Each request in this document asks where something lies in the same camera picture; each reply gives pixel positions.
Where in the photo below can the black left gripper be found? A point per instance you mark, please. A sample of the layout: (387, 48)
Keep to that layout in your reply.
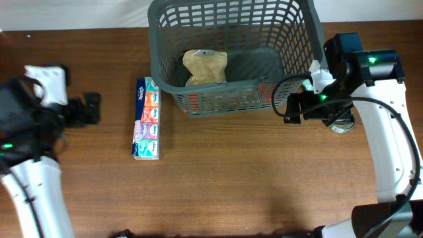
(79, 117)

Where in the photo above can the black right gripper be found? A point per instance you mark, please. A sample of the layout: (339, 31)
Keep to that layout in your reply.
(305, 97)

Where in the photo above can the colourful Kleenex tissue multipack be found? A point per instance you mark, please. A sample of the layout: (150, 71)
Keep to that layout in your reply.
(145, 144)

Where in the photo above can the grey plastic basket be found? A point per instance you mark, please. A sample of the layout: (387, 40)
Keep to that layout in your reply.
(269, 42)

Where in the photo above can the red spaghetti packet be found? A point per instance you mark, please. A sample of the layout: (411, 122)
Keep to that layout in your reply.
(250, 98)

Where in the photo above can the clear bag of brown grain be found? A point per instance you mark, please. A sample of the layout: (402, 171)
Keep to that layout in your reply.
(205, 66)

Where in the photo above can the light blue wet wipes pack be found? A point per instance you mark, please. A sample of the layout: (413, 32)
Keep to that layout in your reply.
(307, 85)

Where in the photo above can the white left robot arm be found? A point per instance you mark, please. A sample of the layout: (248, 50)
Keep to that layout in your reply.
(30, 170)

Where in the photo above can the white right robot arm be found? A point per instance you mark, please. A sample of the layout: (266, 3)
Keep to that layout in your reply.
(373, 83)

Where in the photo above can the silver tin can green label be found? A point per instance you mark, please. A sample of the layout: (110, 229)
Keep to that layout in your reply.
(341, 127)

